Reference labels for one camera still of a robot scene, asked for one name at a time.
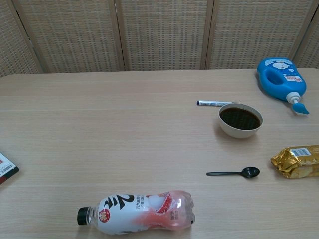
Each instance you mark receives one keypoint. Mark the black plastic spoon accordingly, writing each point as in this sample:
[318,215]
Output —
[250,172]

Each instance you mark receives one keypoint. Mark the black-interior white cup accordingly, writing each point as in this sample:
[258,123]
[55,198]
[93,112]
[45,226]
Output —
[240,119]

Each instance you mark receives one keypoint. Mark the white marker pen blue cap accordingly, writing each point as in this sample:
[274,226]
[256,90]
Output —
[214,103]

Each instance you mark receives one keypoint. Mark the woven wooden folding screen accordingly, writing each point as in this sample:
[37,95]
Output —
[162,35]

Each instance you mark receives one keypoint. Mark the clear drink bottle pink label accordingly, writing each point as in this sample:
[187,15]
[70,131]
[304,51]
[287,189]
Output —
[139,214]

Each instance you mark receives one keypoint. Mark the blue detergent pump bottle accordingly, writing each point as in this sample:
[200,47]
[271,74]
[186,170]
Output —
[289,84]

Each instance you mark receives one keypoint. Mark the gold foil snack package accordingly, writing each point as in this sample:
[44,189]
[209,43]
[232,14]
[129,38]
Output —
[296,164]

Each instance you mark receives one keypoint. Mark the printed card box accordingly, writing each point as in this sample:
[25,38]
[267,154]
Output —
[7,169]

